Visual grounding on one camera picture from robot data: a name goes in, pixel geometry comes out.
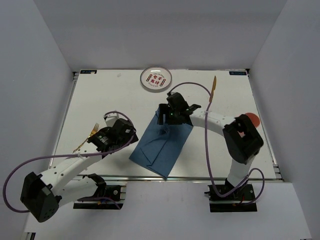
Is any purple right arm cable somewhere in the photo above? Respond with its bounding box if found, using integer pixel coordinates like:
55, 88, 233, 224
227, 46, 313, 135
168, 82, 266, 206

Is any blue corner label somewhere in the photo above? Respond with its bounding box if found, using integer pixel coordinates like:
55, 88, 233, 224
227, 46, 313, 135
229, 71, 247, 76
80, 69, 97, 75

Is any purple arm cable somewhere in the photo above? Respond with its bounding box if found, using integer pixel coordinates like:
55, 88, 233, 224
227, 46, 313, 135
2, 110, 136, 213
168, 82, 266, 206

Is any left blue corner label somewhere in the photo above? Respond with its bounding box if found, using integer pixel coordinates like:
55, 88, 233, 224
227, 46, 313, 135
80, 69, 97, 75

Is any white patterned plate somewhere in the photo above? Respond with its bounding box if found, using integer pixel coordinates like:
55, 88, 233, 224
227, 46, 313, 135
139, 66, 173, 92

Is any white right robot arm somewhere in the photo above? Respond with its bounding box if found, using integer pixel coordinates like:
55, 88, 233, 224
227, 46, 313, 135
157, 92, 264, 200

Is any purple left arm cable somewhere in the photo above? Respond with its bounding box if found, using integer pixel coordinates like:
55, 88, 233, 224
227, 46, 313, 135
2, 110, 136, 213

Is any gold fork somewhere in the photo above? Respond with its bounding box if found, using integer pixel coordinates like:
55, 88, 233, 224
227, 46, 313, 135
73, 123, 100, 153

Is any right blue corner label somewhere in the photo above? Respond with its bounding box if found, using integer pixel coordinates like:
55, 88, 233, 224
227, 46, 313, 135
229, 71, 247, 76

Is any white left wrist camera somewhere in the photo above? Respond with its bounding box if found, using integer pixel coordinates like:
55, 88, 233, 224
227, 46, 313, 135
103, 112, 120, 127

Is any blue cloth napkin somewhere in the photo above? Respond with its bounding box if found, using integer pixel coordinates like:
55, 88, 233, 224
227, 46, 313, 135
129, 110, 193, 179

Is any gold knife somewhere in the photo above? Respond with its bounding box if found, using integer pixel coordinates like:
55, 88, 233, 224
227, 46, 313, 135
209, 76, 217, 104

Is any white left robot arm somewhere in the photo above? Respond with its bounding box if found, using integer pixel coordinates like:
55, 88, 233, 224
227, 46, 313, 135
20, 118, 138, 223

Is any red plastic cup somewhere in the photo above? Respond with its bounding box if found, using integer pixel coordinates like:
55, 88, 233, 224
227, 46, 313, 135
245, 112, 261, 128

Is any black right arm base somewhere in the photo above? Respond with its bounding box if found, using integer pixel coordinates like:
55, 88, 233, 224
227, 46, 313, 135
204, 184, 258, 213

